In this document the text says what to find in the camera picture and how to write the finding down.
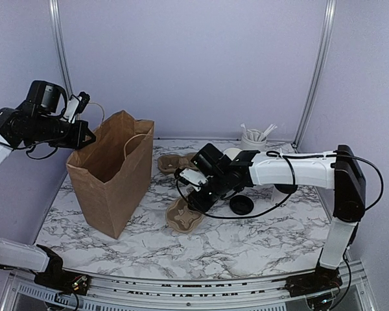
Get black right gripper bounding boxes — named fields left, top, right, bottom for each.
left=188, top=172, right=230, bottom=213

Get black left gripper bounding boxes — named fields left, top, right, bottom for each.
left=27, top=113, right=96, bottom=148

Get brown pulp cup carrier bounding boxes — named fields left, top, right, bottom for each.
left=165, top=198, right=204, bottom=234
left=158, top=153, right=198, bottom=174

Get brown paper bag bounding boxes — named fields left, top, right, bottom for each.
left=66, top=111, right=155, bottom=239

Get black plastic cup lid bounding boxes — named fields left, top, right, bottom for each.
left=274, top=184, right=298, bottom=194
left=230, top=195, right=254, bottom=216

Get white paper coffee cup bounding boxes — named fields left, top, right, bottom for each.
left=271, top=187, right=287, bottom=205

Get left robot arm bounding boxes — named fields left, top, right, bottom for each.
left=0, top=80, right=96, bottom=295

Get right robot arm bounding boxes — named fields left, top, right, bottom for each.
left=176, top=143, right=367, bottom=290

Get stack of white paper cups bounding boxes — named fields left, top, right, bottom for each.
left=223, top=148, right=242, bottom=160

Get white ribbed straw holder cup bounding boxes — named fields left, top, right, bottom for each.
left=239, top=135, right=267, bottom=152

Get white wrapped straws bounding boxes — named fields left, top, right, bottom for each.
left=241, top=124, right=277, bottom=141

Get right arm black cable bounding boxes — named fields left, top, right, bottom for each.
left=175, top=150, right=384, bottom=218

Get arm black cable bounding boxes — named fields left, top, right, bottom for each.
left=175, top=150, right=384, bottom=218
left=0, top=137, right=72, bottom=160

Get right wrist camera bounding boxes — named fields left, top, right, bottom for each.
left=178, top=168, right=207, bottom=190

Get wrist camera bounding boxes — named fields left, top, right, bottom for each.
left=62, top=91, right=90, bottom=124
left=178, top=168, right=207, bottom=190

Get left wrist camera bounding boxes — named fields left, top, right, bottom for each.
left=62, top=91, right=90, bottom=124

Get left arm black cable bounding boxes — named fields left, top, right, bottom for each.
left=0, top=137, right=72, bottom=160

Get left aluminium frame post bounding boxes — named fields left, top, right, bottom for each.
left=48, top=0, right=73, bottom=96

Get aluminium frame post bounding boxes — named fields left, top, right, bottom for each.
left=292, top=0, right=337, bottom=148
left=48, top=0, right=73, bottom=96

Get front aluminium rail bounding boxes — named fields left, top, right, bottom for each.
left=0, top=261, right=378, bottom=310

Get right aluminium frame post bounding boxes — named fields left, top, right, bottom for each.
left=292, top=0, right=337, bottom=148

